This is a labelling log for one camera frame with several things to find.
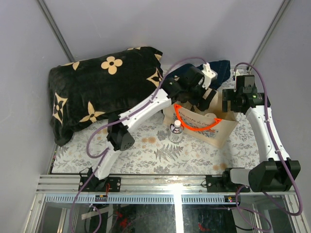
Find dark blue denim garment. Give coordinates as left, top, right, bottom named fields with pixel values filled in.
left=167, top=59, right=231, bottom=91

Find floral patterned tablecloth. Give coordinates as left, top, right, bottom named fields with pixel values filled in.
left=51, top=113, right=259, bottom=175

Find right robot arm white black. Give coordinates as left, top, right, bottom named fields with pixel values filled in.
left=221, top=75, right=301, bottom=192

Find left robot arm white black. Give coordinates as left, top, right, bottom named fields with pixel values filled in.
left=89, top=63, right=217, bottom=192

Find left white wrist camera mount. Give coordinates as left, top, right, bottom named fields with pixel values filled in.
left=202, top=63, right=218, bottom=90

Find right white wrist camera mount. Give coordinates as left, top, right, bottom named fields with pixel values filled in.
left=232, top=68, right=240, bottom=81

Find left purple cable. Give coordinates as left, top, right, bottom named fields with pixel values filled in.
left=69, top=57, right=208, bottom=233

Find clear round bottle white cap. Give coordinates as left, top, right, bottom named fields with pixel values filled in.
left=168, top=120, right=184, bottom=143

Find black floral pattern pillow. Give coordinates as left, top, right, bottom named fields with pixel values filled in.
left=48, top=47, right=163, bottom=147

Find purple cable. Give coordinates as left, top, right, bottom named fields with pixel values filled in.
left=69, top=57, right=208, bottom=233
left=234, top=62, right=304, bottom=233

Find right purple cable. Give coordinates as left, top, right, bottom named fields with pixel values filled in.
left=234, top=62, right=304, bottom=233

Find aluminium mounting rail frame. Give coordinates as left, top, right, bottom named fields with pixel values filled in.
left=23, top=173, right=304, bottom=233

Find beige canvas bag orange handles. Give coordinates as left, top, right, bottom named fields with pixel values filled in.
left=163, top=91, right=238, bottom=149

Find beige round bottle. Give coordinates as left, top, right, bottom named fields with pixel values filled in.
left=205, top=113, right=217, bottom=119

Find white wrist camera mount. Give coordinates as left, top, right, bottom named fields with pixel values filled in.
left=202, top=63, right=218, bottom=90
left=232, top=68, right=240, bottom=81

